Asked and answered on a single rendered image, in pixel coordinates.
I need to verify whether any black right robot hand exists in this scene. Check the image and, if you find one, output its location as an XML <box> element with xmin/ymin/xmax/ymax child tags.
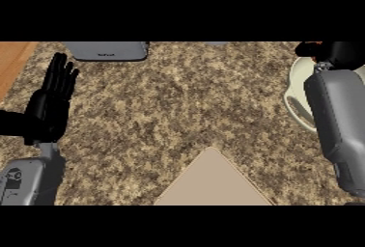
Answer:
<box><xmin>294</xmin><ymin>41</ymin><xmax>365</xmax><ymax>71</ymax></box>

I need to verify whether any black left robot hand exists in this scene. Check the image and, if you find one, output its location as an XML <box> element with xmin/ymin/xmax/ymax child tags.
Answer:
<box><xmin>0</xmin><ymin>52</ymin><xmax>81</xmax><ymax>147</ymax></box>

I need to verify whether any cream round pot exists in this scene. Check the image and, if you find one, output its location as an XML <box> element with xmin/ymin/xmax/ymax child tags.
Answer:
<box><xmin>282</xmin><ymin>56</ymin><xmax>365</xmax><ymax>133</ymax></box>

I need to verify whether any beige flat tray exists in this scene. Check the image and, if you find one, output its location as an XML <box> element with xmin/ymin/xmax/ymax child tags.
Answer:
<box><xmin>152</xmin><ymin>147</ymin><xmax>275</xmax><ymax>206</ymax></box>

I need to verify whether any brown wooden panel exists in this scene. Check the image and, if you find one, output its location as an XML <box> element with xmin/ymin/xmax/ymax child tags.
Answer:
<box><xmin>0</xmin><ymin>41</ymin><xmax>40</xmax><ymax>101</ymax></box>

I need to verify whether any grey flat appliance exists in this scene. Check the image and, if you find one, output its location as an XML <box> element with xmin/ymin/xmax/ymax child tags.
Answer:
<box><xmin>61</xmin><ymin>41</ymin><xmax>151</xmax><ymax>63</ymax></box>

